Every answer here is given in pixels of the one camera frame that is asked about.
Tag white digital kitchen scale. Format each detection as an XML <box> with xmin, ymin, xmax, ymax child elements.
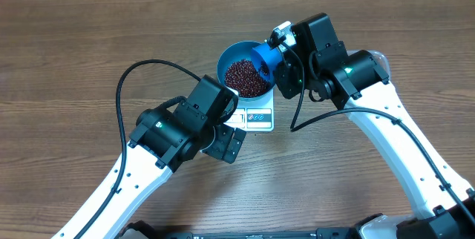
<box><xmin>225</xmin><ymin>88</ymin><xmax>275</xmax><ymax>132</ymax></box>

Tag blue plastic measuring scoop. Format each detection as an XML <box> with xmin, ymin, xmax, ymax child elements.
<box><xmin>250</xmin><ymin>43</ymin><xmax>283</xmax><ymax>85</ymax></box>

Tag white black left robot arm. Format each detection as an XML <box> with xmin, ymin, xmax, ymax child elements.
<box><xmin>55</xmin><ymin>76</ymin><xmax>246</xmax><ymax>238</ymax></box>

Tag clear plastic bean container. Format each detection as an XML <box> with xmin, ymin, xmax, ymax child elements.
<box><xmin>344</xmin><ymin>50</ymin><xmax>391</xmax><ymax>76</ymax></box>

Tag red adzuki beans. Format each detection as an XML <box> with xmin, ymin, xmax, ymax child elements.
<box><xmin>225</xmin><ymin>59</ymin><xmax>270</xmax><ymax>98</ymax></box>

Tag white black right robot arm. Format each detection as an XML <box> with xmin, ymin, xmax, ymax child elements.
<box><xmin>252</xmin><ymin>13</ymin><xmax>474</xmax><ymax>238</ymax></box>

